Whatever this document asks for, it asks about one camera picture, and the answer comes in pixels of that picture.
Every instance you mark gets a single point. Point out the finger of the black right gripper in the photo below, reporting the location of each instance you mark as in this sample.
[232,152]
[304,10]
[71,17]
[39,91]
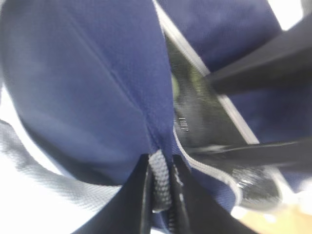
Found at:
[293,153]
[284,61]

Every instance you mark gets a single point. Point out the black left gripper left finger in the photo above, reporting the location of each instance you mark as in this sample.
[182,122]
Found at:
[130,210]

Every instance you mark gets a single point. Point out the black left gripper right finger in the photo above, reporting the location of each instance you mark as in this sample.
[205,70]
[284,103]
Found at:
[196,212]

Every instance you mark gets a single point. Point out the navy lunch bag grey handles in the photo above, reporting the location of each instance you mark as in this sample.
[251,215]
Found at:
[96,84]

